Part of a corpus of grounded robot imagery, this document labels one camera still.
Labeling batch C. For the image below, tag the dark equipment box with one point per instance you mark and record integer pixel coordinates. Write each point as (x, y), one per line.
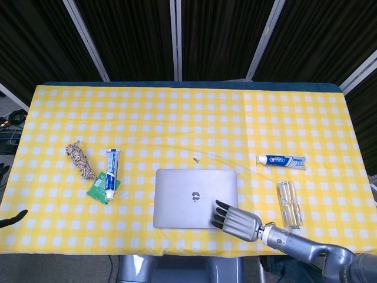
(7, 141)

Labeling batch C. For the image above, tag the silver laptop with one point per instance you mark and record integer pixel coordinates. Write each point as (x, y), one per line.
(195, 197)

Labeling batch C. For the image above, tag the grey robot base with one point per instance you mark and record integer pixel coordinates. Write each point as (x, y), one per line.
(179, 269)

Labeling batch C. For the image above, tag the dark blue cloth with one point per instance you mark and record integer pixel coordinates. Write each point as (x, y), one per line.
(279, 269)

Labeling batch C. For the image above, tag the black folding screen panel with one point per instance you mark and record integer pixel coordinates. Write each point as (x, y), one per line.
(41, 38)
(318, 38)
(129, 38)
(221, 38)

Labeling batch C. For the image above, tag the yellow white checkered tablecloth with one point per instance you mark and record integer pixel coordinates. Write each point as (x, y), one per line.
(117, 118)

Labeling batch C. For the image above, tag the white blue red toothpaste tube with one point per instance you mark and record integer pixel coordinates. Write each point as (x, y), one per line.
(282, 161)

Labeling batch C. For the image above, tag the clear glass tumbler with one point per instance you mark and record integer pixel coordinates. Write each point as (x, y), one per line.
(289, 203)

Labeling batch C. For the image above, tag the green flat packet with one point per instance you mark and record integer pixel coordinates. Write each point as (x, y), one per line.
(98, 188)

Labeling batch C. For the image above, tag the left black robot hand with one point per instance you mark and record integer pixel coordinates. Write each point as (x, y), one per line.
(13, 218)

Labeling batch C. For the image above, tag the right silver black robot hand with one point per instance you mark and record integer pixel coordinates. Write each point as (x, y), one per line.
(240, 225)

